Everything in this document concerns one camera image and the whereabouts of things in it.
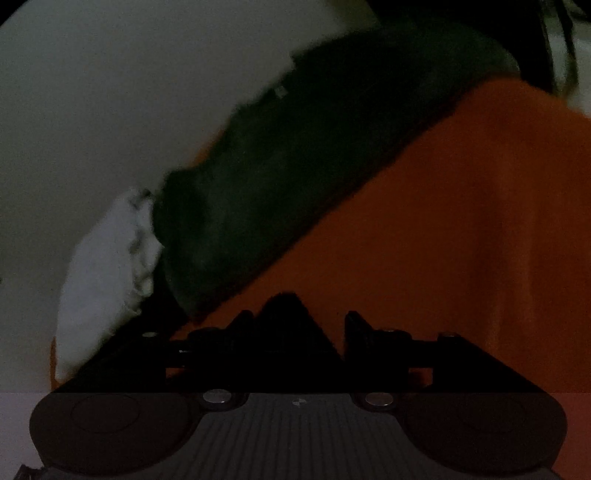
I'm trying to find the white pillow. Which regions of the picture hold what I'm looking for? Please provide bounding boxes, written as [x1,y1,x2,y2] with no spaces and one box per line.
[55,186,165,376]

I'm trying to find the dark green fuzzy cloth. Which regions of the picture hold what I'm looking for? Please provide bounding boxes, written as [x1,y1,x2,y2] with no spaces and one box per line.
[151,16,523,325]

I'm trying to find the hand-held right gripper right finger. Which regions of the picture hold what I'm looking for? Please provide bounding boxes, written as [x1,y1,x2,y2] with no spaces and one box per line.
[344,310,548,411]

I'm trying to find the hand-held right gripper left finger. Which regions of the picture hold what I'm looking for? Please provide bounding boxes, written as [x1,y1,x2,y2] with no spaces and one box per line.
[58,309,257,411]

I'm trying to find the orange bed sheet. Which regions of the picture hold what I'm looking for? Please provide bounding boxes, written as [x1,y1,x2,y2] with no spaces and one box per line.
[48,76,591,480]

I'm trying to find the white object with dark straps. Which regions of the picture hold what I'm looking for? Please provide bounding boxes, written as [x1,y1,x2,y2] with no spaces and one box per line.
[538,0,591,114]

